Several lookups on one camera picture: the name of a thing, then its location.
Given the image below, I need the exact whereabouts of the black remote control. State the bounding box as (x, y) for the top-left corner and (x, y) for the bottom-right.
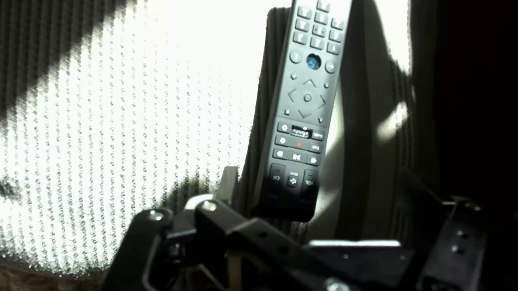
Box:
(250, 0), (352, 222)

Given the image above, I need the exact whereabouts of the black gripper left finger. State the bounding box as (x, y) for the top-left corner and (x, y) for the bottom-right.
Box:
(100, 167), (356, 291)

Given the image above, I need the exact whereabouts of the grey striped pillow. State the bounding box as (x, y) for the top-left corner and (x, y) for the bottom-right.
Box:
(0, 0), (435, 278)

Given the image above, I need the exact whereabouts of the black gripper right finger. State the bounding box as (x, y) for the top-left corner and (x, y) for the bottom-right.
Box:
(399, 172), (487, 291)

